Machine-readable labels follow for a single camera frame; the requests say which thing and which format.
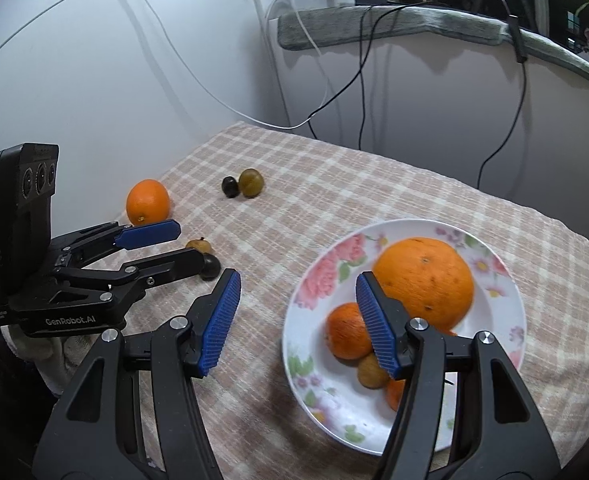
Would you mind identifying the tangerine with stem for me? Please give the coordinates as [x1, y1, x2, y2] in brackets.
[385, 377, 408, 413]

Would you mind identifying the black ring light cable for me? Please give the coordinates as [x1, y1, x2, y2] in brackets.
[477, 0, 530, 191]

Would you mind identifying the brown longan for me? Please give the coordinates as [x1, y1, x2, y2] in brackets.
[184, 236, 213, 256]
[357, 351, 390, 389]

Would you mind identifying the pink checkered cloth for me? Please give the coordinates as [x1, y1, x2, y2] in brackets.
[67, 121, 589, 480]

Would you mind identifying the green passion fruit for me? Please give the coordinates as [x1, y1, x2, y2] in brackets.
[238, 168, 265, 198]

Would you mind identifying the medium tangerine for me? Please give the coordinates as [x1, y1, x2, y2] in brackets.
[325, 302, 373, 361]

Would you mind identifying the black power cable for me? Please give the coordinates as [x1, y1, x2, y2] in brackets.
[355, 6, 381, 152]
[307, 6, 370, 138]

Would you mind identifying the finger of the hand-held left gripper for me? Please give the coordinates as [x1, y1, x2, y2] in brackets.
[54, 247, 215, 311]
[49, 218, 182, 273]

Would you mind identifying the speckled large orange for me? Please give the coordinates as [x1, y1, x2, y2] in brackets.
[373, 237, 475, 333]

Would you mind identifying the grey windowsill mat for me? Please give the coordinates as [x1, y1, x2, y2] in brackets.
[277, 4, 589, 81]

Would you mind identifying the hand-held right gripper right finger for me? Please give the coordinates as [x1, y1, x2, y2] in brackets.
[355, 271, 561, 480]

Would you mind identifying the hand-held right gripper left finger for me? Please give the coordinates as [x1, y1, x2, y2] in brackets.
[32, 268, 242, 480]

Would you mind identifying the smooth large orange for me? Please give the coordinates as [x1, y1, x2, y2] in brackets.
[126, 178, 171, 226]

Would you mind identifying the white cable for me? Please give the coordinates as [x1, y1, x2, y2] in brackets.
[128, 0, 331, 131]

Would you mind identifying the person's left hand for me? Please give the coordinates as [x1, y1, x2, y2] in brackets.
[0, 327, 100, 396]

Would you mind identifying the white floral plate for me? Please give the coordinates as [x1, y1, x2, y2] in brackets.
[281, 217, 528, 457]

